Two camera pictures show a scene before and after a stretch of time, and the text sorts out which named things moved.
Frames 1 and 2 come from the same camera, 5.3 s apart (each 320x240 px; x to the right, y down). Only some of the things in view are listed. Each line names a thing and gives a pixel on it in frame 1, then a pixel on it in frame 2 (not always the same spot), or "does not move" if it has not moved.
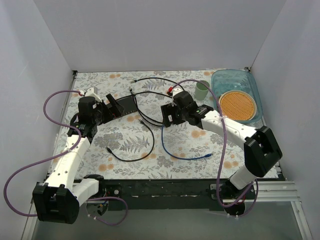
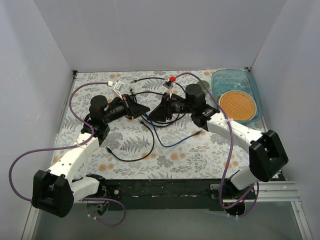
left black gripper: [110, 110] -> [128, 106]
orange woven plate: [237, 105] does not move
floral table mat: [140, 147] does not move
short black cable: [110, 151] does not move
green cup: [201, 90] does not move
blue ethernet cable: [206, 155] -> [194, 134]
